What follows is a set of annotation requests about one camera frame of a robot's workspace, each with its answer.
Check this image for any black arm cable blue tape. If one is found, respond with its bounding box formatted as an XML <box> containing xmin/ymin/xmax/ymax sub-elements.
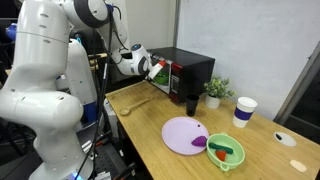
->
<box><xmin>73</xmin><ymin>3</ymin><xmax>131</xmax><ymax>180</ymax></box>

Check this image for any white wrist bracket red knob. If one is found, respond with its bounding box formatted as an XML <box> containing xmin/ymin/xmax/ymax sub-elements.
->
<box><xmin>147</xmin><ymin>59</ymin><xmax>167</xmax><ymax>81</ymax></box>

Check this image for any grey metal door frame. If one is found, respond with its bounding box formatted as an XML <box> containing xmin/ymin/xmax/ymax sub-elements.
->
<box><xmin>272</xmin><ymin>40</ymin><xmax>320</xmax><ymax>125</ymax></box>

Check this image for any silver aluminium bracket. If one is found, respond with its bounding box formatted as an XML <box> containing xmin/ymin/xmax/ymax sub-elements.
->
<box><xmin>81</xmin><ymin>139</ymin><xmax>98</xmax><ymax>162</ymax></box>

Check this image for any teal toy cucumber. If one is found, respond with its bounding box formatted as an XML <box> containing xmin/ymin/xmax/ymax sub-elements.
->
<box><xmin>208</xmin><ymin>142</ymin><xmax>235</xmax><ymax>155</ymax></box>

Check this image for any black perforated breadboard table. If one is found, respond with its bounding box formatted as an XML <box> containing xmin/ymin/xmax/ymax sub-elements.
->
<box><xmin>89</xmin><ymin>129</ymin><xmax>138</xmax><ymax>180</ymax></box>

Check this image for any wooden spoon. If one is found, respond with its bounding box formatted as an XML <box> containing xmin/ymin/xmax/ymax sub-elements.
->
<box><xmin>119</xmin><ymin>96</ymin><xmax>156</xmax><ymax>117</ymax></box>

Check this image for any red toy strawberry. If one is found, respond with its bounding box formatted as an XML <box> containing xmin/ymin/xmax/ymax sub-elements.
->
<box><xmin>215</xmin><ymin>149</ymin><xmax>228</xmax><ymax>162</ymax></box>

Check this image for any orange handled tool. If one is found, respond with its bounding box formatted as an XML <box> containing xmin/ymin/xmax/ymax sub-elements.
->
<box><xmin>94</xmin><ymin>135</ymin><xmax>113</xmax><ymax>148</ymax></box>

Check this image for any black microwave oven body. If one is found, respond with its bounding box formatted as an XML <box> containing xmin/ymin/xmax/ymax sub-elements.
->
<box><xmin>146</xmin><ymin>46</ymin><xmax>216</xmax><ymax>104</ymax></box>

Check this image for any small potted green plant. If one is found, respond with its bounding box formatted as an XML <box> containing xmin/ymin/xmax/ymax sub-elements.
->
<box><xmin>203</xmin><ymin>75</ymin><xmax>237</xmax><ymax>110</ymax></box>

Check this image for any light green handled bowl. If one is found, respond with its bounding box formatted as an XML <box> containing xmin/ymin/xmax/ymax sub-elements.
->
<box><xmin>206</xmin><ymin>132</ymin><xmax>246</xmax><ymax>172</ymax></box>

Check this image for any white speckled robot link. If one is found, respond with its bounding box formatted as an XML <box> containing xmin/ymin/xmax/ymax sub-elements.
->
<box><xmin>54</xmin><ymin>39</ymin><xmax>100</xmax><ymax>124</ymax></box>

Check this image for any white box beside table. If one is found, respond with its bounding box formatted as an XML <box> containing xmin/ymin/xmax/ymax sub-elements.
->
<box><xmin>101</xmin><ymin>98</ymin><xmax>118</xmax><ymax>139</ymax></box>

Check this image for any purple toy eggplant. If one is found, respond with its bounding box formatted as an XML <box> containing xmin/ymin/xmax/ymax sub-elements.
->
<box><xmin>191</xmin><ymin>135</ymin><xmax>209</xmax><ymax>148</ymax></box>

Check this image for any black cup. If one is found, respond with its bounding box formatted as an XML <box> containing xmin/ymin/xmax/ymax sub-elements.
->
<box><xmin>185</xmin><ymin>94</ymin><xmax>200</xmax><ymax>117</ymax></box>

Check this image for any white round table disc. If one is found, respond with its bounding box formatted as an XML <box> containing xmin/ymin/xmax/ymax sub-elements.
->
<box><xmin>273</xmin><ymin>131</ymin><xmax>297</xmax><ymax>148</ymax></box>

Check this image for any lilac round plate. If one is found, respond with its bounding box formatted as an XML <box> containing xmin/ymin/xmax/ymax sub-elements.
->
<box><xmin>161</xmin><ymin>116</ymin><xmax>210</xmax><ymax>156</ymax></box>

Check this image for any white paper cup purple band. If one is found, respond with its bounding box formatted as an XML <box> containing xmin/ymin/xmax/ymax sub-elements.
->
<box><xmin>232</xmin><ymin>96</ymin><xmax>258</xmax><ymax>129</ymax></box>

